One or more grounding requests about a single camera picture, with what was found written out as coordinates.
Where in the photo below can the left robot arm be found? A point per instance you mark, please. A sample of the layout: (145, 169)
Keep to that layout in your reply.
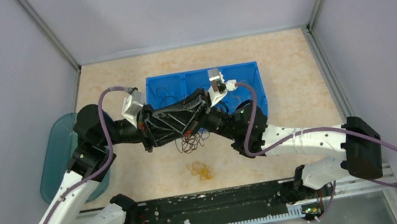
(94, 155)

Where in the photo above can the teal transparent plastic tray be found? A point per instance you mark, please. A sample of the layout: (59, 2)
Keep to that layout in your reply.
(62, 143)

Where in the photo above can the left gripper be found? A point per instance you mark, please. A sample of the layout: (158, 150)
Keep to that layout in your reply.
(152, 132)

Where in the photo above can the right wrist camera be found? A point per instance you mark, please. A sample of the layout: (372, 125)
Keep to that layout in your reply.
(219, 87)

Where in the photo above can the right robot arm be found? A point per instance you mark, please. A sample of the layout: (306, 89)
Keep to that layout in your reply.
(352, 148)

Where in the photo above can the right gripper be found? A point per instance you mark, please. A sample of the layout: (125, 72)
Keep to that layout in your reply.
(203, 94)

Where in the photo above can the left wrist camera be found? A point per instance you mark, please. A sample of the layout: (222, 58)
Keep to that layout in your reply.
(132, 105)

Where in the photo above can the blue three-compartment bin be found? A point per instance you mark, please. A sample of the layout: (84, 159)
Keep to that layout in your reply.
(165, 90)

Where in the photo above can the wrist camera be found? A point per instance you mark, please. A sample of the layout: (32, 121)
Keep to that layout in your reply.
(132, 105)
(219, 87)

